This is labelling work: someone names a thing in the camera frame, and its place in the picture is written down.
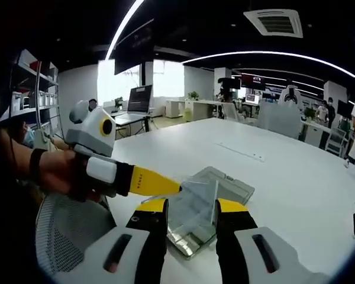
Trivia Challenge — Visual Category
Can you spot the grey mesh office chair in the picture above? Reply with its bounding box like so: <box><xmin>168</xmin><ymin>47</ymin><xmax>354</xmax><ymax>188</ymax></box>
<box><xmin>37</xmin><ymin>193</ymin><xmax>118</xmax><ymax>277</ymax></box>

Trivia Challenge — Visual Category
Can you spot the person's left hand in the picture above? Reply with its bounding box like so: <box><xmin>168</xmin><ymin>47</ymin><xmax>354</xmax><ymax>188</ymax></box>
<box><xmin>43</xmin><ymin>149</ymin><xmax>108</xmax><ymax>204</ymax></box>

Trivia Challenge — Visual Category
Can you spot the hanging black screen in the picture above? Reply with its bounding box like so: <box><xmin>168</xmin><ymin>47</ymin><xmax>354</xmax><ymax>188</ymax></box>
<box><xmin>114</xmin><ymin>17</ymin><xmax>155</xmax><ymax>75</ymax></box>

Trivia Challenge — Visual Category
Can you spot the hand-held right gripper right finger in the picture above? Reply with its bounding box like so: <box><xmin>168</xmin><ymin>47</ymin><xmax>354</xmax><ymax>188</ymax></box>
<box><xmin>214</xmin><ymin>198</ymin><xmax>325</xmax><ymax>284</ymax></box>

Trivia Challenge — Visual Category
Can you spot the clear grey guide fixture box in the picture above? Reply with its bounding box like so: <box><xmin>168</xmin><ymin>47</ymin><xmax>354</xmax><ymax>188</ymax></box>
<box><xmin>140</xmin><ymin>165</ymin><xmax>256</xmax><ymax>260</ymax></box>

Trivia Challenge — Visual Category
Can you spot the open laptop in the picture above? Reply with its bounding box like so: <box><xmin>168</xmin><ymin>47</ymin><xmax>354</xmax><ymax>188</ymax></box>
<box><xmin>115</xmin><ymin>85</ymin><xmax>153</xmax><ymax>125</ymax></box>

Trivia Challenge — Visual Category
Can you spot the long curved ceiling light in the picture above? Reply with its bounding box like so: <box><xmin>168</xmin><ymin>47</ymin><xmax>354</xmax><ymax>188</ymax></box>
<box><xmin>182</xmin><ymin>51</ymin><xmax>355</xmax><ymax>78</ymax></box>

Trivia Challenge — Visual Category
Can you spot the black wristband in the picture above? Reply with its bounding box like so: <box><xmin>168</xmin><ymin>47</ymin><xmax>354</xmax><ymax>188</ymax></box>
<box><xmin>28</xmin><ymin>148</ymin><xmax>48</xmax><ymax>182</ymax></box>

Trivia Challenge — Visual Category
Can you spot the grey partition screen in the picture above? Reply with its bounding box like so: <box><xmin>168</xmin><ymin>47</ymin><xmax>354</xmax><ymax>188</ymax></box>
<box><xmin>259</xmin><ymin>102</ymin><xmax>302</xmax><ymax>140</ymax></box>

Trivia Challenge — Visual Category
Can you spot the wall display screen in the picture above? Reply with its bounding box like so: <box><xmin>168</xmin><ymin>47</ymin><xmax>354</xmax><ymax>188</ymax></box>
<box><xmin>241</xmin><ymin>73</ymin><xmax>267</xmax><ymax>90</ymax></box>

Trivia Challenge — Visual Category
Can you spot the ceiling air vent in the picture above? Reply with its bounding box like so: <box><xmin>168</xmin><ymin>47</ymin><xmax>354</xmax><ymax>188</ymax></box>
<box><xmin>244</xmin><ymin>10</ymin><xmax>304</xmax><ymax>38</ymax></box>

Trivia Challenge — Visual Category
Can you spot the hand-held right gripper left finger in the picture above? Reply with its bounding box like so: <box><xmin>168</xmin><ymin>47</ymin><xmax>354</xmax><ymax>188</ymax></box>
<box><xmin>56</xmin><ymin>198</ymin><xmax>170</xmax><ymax>284</ymax></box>

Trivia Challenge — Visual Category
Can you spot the white high-back chair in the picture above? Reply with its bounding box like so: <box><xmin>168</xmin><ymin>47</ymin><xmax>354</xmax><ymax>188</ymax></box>
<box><xmin>279</xmin><ymin>84</ymin><xmax>303</xmax><ymax>115</ymax></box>

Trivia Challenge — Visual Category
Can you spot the white table cable cover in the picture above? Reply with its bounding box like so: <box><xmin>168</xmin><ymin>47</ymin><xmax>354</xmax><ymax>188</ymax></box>
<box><xmin>217</xmin><ymin>141</ymin><xmax>266</xmax><ymax>163</ymax></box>

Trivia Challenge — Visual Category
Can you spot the straight ceiling light strip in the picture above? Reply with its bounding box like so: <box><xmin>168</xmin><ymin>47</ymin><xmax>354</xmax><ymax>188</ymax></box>
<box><xmin>106</xmin><ymin>0</ymin><xmax>146</xmax><ymax>60</ymax></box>

